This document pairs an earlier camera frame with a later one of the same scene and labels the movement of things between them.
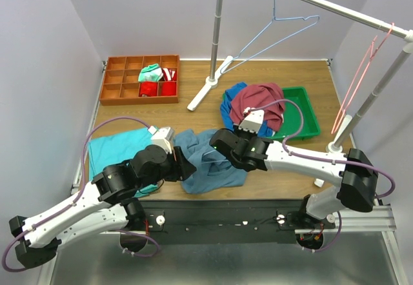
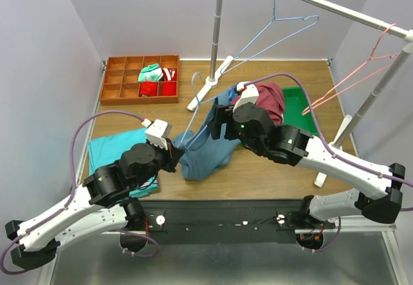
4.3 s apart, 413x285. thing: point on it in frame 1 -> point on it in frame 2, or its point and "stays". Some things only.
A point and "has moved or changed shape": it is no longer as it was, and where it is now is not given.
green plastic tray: (292, 118) stays
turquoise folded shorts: (110, 150) stays
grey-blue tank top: (213, 170) has moved or changed shape
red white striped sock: (169, 74) stays
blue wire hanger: (202, 155) -> (199, 102)
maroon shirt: (255, 95) stays
